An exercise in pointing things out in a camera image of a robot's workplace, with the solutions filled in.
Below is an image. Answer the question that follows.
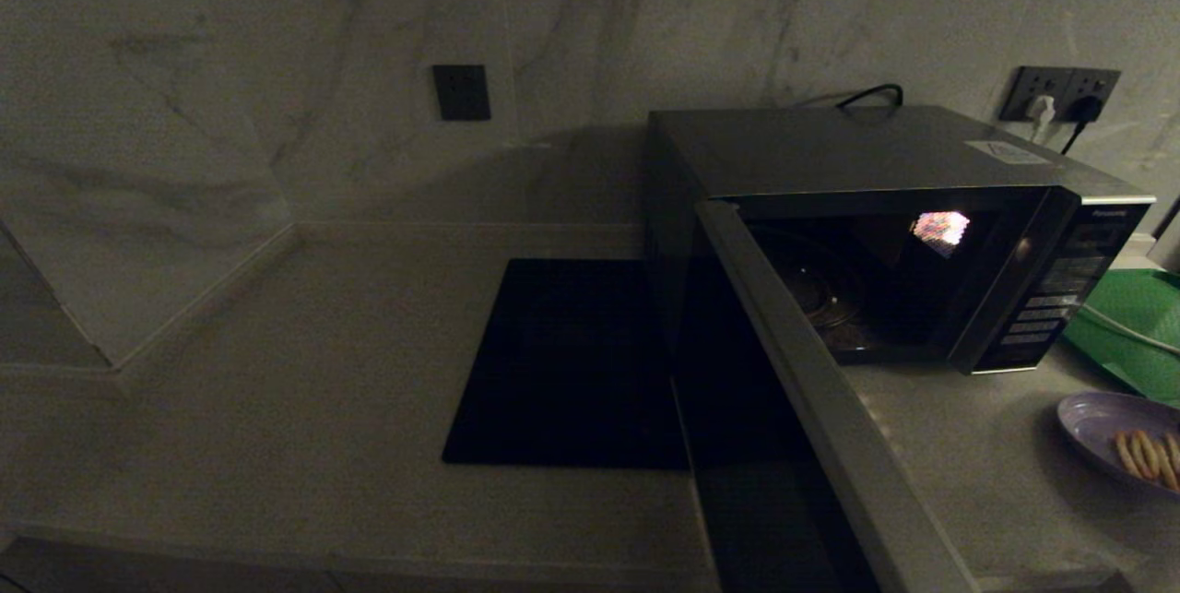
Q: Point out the purple plate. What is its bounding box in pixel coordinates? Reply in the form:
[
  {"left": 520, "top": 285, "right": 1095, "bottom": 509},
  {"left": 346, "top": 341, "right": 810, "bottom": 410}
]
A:
[{"left": 1057, "top": 391, "right": 1180, "bottom": 501}]

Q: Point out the black plug with cable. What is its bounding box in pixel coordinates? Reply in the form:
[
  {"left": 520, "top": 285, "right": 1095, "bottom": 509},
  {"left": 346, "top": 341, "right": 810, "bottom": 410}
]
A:
[{"left": 1060, "top": 97, "right": 1104, "bottom": 155}]

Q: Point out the dark glass microwave door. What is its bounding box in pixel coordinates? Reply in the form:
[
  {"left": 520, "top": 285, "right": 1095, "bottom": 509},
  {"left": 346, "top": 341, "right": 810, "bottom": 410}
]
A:
[{"left": 673, "top": 201, "right": 980, "bottom": 593}]

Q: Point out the black induction cooktop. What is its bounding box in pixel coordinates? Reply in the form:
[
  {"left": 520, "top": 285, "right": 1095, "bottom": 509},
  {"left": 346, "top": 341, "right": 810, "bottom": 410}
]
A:
[{"left": 442, "top": 259, "right": 692, "bottom": 470}]

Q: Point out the black single wall socket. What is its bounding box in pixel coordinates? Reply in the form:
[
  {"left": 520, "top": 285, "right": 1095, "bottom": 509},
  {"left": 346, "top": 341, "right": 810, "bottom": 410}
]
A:
[{"left": 432, "top": 65, "right": 492, "bottom": 122}]

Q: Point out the green plastic tray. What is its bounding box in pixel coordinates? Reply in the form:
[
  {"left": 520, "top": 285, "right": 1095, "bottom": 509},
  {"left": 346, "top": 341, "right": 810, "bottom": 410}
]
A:
[{"left": 1063, "top": 268, "right": 1180, "bottom": 407}]

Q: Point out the black curved cable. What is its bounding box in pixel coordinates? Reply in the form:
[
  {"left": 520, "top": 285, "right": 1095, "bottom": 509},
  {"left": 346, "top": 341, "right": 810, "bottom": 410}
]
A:
[{"left": 834, "top": 84, "right": 904, "bottom": 111}]

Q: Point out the black double wall socket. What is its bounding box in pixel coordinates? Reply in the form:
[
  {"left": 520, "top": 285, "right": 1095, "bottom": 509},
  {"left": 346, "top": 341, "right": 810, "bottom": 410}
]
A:
[{"left": 1000, "top": 65, "right": 1123, "bottom": 124}]

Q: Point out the white power cable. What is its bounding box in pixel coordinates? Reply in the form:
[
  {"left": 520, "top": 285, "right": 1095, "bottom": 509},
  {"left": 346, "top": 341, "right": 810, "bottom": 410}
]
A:
[{"left": 1086, "top": 303, "right": 1180, "bottom": 356}]

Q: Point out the silver microwave oven body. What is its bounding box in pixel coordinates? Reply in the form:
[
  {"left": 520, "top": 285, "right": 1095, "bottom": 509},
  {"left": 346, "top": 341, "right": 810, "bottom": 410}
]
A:
[{"left": 643, "top": 106, "right": 1157, "bottom": 375}]

